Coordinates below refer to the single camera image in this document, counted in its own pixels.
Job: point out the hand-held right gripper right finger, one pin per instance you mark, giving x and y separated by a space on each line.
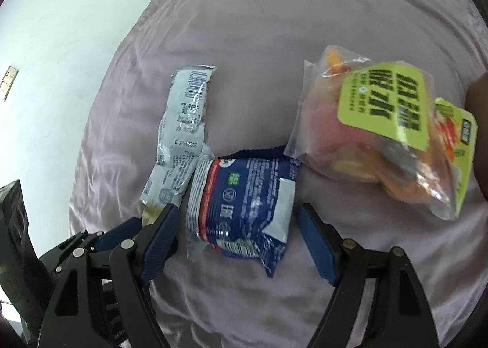
318 245

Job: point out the blue and white snack packet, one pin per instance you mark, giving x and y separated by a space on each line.
244 210

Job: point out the long white snack packet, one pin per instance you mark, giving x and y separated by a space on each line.
181 134

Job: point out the wall socket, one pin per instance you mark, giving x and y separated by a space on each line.
8 82

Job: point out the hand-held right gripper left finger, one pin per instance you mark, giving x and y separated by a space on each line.
160 241

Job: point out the clear dried fruit bag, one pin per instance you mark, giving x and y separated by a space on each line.
366 149

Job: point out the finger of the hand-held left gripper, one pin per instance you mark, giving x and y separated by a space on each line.
116 235

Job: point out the small beige snack packet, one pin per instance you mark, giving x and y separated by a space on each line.
151 215

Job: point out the purple bed sheet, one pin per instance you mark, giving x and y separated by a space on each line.
259 27

